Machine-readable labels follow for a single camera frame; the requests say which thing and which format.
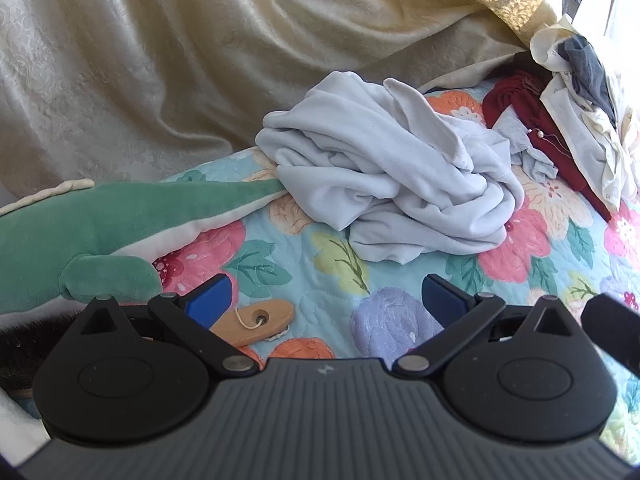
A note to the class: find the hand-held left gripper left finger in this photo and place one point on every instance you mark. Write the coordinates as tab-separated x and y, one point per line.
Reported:
212	301

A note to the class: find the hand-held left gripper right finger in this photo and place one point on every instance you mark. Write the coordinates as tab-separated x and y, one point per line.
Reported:
445	302

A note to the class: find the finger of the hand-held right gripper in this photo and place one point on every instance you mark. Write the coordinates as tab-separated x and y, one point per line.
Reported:
617	327

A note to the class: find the white rabbit print sweatshirt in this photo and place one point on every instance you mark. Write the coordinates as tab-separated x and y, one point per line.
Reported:
375	170

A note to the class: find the floral quilt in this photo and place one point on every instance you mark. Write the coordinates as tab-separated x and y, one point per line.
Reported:
310	280

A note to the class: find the green plush crocodile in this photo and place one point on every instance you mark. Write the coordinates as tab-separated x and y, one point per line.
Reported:
100	225

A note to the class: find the light grey small cloth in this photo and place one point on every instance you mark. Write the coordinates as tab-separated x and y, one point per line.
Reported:
515	132

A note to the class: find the dark furry cloth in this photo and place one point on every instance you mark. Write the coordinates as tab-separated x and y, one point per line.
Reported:
25	350

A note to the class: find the cream crumpled shirt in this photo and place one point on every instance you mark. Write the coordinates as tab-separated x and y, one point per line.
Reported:
575	135

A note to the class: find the dark red garment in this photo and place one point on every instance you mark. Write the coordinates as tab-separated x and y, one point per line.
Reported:
510	100

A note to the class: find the cream satin curtain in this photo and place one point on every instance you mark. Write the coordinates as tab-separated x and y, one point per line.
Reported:
150	60

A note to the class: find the grey garment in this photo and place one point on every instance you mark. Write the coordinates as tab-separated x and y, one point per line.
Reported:
587	70

